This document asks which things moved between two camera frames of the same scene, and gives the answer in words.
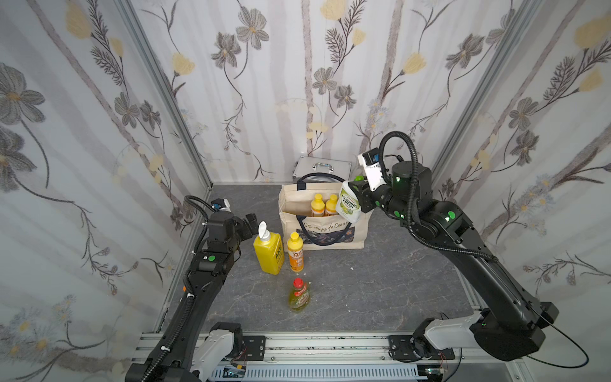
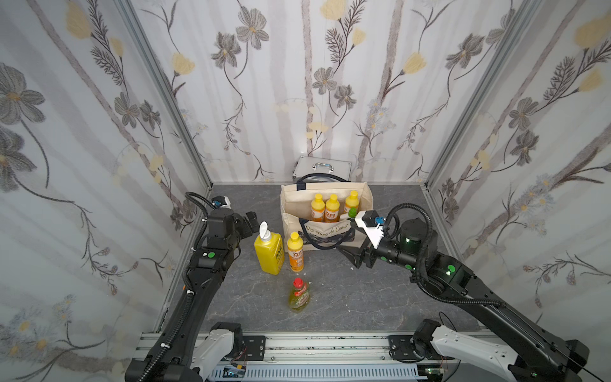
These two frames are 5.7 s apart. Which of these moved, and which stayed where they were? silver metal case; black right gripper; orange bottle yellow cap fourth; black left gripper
Moved: black right gripper
Stayed: silver metal case; black left gripper; orange bottle yellow cap fourth
